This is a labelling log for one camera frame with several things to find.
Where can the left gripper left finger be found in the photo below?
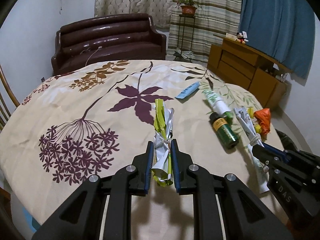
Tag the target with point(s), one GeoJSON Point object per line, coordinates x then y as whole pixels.
{"type": "Point", "coordinates": [101, 207]}

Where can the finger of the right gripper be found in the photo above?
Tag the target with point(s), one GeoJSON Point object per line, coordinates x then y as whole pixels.
{"type": "Point", "coordinates": [292, 160]}
{"type": "Point", "coordinates": [310, 178]}

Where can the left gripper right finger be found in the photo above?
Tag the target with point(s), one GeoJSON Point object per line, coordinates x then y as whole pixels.
{"type": "Point", "coordinates": [223, 207]}

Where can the white paper roll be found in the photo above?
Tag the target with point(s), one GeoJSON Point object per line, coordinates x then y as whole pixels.
{"type": "Point", "coordinates": [254, 138]}

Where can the orange plastic bag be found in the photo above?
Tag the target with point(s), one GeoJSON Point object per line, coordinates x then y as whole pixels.
{"type": "Point", "coordinates": [263, 117]}

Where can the dark green bottle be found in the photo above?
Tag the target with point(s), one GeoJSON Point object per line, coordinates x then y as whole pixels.
{"type": "Point", "coordinates": [223, 131]}

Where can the yellow green wrapper bundle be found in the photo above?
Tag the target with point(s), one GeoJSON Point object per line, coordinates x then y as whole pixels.
{"type": "Point", "coordinates": [162, 170]}

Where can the white green printed tube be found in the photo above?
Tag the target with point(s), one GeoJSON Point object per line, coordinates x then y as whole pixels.
{"type": "Point", "coordinates": [218, 105]}

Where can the blue medicine sachet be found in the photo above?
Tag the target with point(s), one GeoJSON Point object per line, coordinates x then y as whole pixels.
{"type": "Point", "coordinates": [188, 91]}

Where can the yellow snack wrapper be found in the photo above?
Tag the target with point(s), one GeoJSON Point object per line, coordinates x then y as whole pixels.
{"type": "Point", "coordinates": [255, 122]}

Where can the black lined trash bin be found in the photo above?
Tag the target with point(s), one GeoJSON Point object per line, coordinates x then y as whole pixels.
{"type": "Point", "coordinates": [287, 143]}

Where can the floral beige tablecloth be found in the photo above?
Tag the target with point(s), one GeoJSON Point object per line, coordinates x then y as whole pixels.
{"type": "Point", "coordinates": [95, 120]}

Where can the wooden TV cabinet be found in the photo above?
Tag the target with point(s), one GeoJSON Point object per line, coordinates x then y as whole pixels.
{"type": "Point", "coordinates": [242, 65]}

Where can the wooden chair back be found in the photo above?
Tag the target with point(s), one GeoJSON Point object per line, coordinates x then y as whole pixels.
{"type": "Point", "coordinates": [9, 102]}

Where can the Mickey Mouse plush toy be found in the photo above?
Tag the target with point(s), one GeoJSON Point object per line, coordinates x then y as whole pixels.
{"type": "Point", "coordinates": [241, 37]}

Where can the blue curtain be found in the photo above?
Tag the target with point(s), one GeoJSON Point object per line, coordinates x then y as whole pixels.
{"type": "Point", "coordinates": [282, 29]}

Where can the small box on cabinet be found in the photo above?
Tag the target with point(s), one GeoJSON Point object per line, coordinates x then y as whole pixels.
{"type": "Point", "coordinates": [231, 36]}

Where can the striped cloth on stand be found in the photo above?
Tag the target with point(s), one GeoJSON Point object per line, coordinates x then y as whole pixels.
{"type": "Point", "coordinates": [185, 54]}

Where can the black metal plant stand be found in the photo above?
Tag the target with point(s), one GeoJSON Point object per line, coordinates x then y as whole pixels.
{"type": "Point", "coordinates": [186, 28]}

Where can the striped curtain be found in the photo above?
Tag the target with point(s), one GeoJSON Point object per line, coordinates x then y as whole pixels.
{"type": "Point", "coordinates": [214, 19]}

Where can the dark brown leather sofa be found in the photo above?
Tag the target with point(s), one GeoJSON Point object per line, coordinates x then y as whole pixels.
{"type": "Point", "coordinates": [107, 38]}

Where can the potted green plant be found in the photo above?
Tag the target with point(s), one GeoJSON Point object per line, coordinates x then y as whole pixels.
{"type": "Point", "coordinates": [188, 7]}

